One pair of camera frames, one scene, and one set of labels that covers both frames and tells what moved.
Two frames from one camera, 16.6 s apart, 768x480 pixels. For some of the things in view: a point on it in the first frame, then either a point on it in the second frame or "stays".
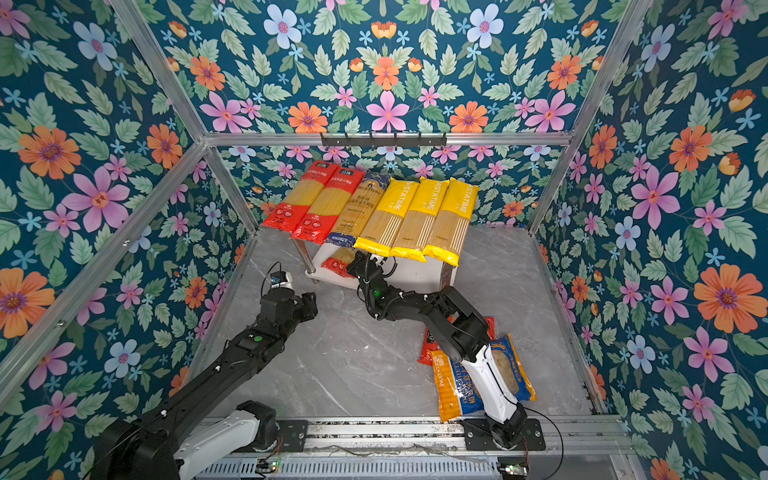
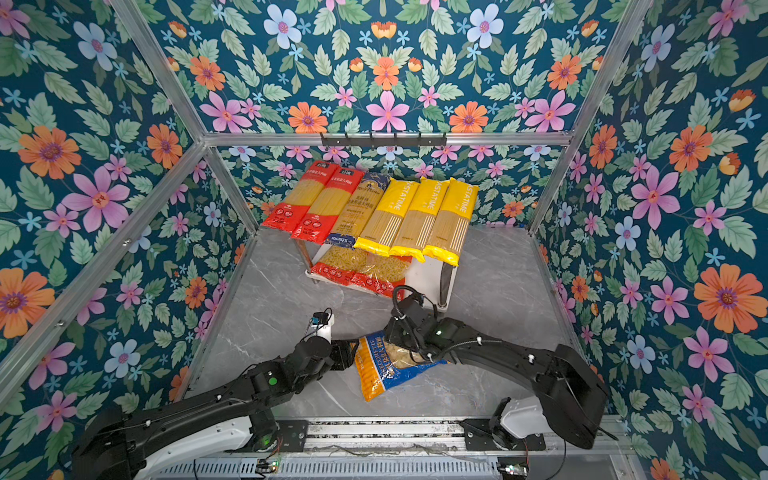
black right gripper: [360, 262] -> [391, 332]
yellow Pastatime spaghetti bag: [376, 234] stays
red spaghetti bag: [320, 219] stays
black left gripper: [308, 305] -> [344, 352]
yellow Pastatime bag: [418, 219] stays
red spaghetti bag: [303, 193] stays
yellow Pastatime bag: [445, 239] stays
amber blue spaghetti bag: [349, 224] stays
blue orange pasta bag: [457, 396] -> [381, 363]
